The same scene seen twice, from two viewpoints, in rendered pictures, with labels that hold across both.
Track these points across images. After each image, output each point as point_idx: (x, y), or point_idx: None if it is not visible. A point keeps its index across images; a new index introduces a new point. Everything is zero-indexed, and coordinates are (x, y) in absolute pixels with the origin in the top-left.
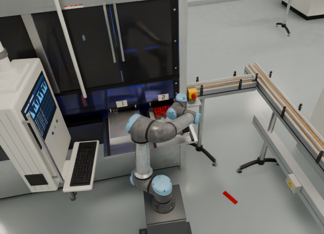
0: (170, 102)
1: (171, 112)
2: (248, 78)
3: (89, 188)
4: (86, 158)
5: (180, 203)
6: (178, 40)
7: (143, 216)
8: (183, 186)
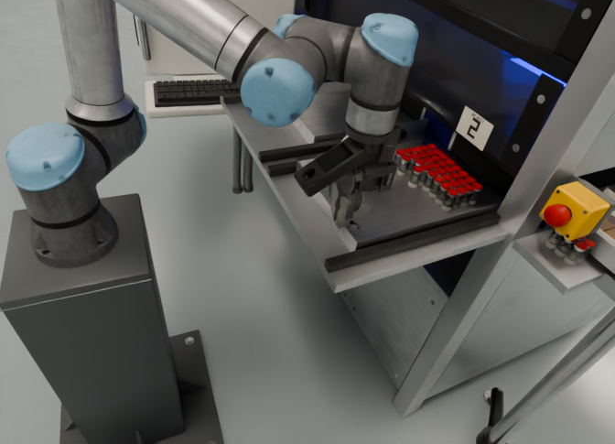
0: (500, 190)
1: (277, 20)
2: None
3: (146, 109)
4: (227, 89)
5: (62, 282)
6: None
7: (232, 334)
8: (339, 420)
